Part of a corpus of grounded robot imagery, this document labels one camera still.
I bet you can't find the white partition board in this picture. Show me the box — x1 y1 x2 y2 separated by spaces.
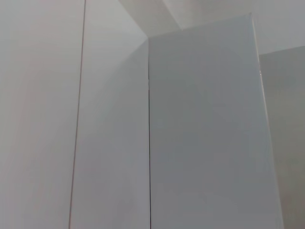
147 12 285 229

